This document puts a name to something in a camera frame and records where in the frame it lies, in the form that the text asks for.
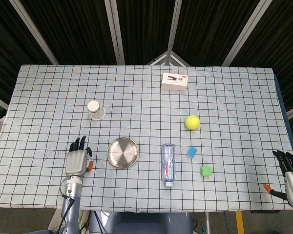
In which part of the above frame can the green cube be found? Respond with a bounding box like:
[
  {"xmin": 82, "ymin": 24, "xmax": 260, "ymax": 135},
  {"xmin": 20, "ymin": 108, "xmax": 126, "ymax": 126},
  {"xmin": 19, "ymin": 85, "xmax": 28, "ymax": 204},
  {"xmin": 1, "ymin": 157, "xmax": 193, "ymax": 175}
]
[{"xmin": 199, "ymin": 166, "xmax": 213, "ymax": 177}]

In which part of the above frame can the blue grey robot torso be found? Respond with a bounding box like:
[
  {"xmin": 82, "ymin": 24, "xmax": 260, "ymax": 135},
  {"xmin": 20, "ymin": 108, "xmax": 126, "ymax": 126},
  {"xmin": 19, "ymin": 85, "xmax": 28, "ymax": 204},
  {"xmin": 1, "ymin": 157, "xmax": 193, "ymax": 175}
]
[{"xmin": 88, "ymin": 211, "xmax": 194, "ymax": 234}]

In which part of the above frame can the clear plastic water bottle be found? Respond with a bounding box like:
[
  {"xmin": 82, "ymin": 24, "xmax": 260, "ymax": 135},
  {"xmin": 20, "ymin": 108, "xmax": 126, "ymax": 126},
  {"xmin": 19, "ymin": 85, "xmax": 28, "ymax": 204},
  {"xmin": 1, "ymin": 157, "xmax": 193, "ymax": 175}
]
[{"xmin": 161, "ymin": 143, "xmax": 176, "ymax": 188}]

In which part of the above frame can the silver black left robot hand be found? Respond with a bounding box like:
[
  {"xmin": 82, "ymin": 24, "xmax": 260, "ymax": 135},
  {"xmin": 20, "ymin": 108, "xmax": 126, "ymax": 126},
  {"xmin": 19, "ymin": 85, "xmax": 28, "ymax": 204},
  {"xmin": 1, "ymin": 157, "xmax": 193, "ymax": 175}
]
[{"xmin": 64, "ymin": 136, "xmax": 94, "ymax": 177}]

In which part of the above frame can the yellow tennis ball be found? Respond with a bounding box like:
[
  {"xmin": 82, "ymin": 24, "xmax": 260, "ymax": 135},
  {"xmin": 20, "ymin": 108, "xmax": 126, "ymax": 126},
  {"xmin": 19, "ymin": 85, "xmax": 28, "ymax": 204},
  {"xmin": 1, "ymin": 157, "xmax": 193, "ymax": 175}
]
[{"xmin": 185, "ymin": 115, "xmax": 201, "ymax": 131}]

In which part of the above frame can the white paper cup blue print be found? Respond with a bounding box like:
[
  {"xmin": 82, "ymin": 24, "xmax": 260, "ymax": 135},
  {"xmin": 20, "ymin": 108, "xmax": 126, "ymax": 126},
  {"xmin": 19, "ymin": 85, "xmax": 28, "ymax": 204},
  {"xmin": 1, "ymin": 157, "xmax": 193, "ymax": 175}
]
[{"xmin": 86, "ymin": 100, "xmax": 106, "ymax": 120}]

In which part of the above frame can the checked light blue tablecloth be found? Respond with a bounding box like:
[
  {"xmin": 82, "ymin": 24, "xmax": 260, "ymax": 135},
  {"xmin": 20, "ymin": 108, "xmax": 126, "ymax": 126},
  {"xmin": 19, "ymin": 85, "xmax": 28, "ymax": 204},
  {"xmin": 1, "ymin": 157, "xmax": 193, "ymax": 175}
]
[{"xmin": 0, "ymin": 64, "xmax": 293, "ymax": 212}]

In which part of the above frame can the silver metal plate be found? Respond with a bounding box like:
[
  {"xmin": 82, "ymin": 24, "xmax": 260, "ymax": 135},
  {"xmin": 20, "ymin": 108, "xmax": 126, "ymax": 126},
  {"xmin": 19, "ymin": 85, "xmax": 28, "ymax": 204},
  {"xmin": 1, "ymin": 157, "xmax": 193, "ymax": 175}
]
[{"xmin": 106, "ymin": 137, "xmax": 139, "ymax": 169}]

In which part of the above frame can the white stapler box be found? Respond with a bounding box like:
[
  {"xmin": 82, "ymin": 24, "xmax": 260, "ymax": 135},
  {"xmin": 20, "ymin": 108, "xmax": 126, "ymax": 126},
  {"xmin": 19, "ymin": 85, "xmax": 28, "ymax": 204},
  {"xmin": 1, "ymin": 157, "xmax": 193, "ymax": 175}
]
[{"xmin": 160, "ymin": 72, "xmax": 188, "ymax": 93}]

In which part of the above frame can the white metal frame post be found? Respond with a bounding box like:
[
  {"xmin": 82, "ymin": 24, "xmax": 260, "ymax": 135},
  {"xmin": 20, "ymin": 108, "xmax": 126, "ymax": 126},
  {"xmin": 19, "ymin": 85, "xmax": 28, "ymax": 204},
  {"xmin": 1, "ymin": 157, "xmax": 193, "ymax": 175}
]
[
  {"xmin": 166, "ymin": 0, "xmax": 183, "ymax": 54},
  {"xmin": 104, "ymin": 0, "xmax": 126, "ymax": 65},
  {"xmin": 221, "ymin": 0, "xmax": 270, "ymax": 67},
  {"xmin": 9, "ymin": 0, "xmax": 60, "ymax": 65}
]

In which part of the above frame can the black arm cable with plug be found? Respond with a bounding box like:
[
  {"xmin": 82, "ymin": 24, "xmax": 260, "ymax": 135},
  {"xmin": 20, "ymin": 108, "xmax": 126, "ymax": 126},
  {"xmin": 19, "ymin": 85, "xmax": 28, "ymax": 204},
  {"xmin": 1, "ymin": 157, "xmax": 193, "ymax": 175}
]
[{"xmin": 57, "ymin": 177, "xmax": 75, "ymax": 234}]

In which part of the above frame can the white triangular frame brace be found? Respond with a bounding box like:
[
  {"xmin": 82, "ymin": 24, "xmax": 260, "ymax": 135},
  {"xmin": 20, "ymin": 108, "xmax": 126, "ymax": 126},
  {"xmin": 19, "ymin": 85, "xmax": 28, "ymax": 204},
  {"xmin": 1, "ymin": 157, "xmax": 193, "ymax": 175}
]
[{"xmin": 146, "ymin": 50, "xmax": 191, "ymax": 66}]

